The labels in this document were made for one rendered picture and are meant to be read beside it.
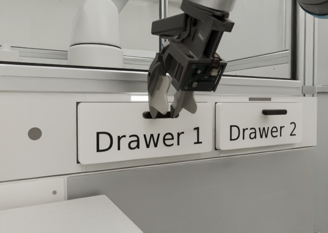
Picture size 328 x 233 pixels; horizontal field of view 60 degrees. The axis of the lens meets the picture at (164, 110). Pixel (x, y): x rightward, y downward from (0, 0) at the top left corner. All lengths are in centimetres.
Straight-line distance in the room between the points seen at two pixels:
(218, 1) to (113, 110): 27
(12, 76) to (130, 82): 21
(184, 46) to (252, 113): 34
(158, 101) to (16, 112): 23
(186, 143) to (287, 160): 35
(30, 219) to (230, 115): 45
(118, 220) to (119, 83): 26
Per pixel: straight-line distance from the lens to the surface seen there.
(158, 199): 63
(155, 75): 47
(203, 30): 40
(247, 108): 72
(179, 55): 42
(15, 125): 53
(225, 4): 41
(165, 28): 49
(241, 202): 77
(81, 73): 54
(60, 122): 53
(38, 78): 53
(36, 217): 48
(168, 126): 58
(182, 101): 52
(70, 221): 45
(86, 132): 52
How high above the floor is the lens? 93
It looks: 1 degrees down
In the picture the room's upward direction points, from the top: straight up
